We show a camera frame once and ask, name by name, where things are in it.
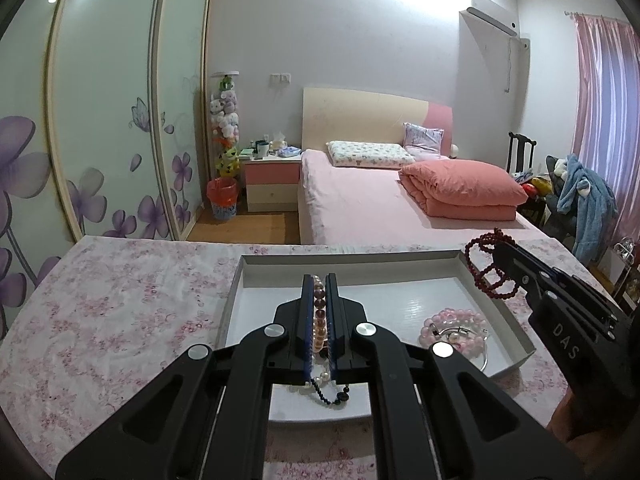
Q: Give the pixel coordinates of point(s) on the dark wooden chair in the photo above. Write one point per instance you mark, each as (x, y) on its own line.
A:
(520, 152)

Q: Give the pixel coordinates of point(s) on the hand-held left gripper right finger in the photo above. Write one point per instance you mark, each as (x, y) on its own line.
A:
(332, 330)

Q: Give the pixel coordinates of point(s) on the white floral pillow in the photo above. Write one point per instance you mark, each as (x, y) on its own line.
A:
(370, 154)

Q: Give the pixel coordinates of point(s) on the colourful toys pile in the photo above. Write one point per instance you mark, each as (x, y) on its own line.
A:
(535, 187)

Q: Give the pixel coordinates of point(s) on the small lilac pillow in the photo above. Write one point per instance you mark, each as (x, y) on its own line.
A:
(424, 139)

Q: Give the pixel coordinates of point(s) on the grey cardboard tray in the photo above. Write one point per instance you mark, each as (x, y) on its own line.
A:
(400, 300)

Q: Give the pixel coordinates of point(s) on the blue bathrobe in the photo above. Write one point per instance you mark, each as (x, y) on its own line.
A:
(587, 200)

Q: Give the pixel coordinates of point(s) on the white air conditioner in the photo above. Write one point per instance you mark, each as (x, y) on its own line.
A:
(492, 20)

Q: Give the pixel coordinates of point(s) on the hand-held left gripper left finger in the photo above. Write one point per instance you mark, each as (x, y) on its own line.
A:
(308, 330)

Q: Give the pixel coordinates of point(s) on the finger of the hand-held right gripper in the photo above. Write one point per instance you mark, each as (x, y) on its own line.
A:
(515, 267)
(547, 270)

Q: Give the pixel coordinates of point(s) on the tissue box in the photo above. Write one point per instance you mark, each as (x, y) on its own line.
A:
(278, 141)

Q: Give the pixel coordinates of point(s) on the bed with pink sheet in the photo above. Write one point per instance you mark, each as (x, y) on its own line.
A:
(360, 195)

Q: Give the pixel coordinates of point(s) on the white wall switch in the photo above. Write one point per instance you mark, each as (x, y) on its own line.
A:
(281, 79)

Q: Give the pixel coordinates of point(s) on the thin silver bangle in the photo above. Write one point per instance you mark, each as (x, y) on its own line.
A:
(450, 331)

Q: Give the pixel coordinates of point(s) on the waste bin with red bag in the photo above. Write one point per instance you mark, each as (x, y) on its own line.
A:
(222, 200)

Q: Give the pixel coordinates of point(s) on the tower of plush toys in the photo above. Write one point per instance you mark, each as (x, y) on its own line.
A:
(225, 120)

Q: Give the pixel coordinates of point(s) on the folded pink quilt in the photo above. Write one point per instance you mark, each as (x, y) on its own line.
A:
(465, 187)

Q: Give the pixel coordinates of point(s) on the person's right hand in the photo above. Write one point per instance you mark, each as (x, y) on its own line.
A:
(570, 435)

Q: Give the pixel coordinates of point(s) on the pink and cream nightstand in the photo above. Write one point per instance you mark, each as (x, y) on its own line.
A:
(270, 180)

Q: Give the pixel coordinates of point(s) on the pink curtain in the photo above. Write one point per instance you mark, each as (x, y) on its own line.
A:
(610, 110)

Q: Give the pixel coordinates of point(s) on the wardrobe with purple flower doors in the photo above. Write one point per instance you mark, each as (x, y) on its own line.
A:
(100, 110)

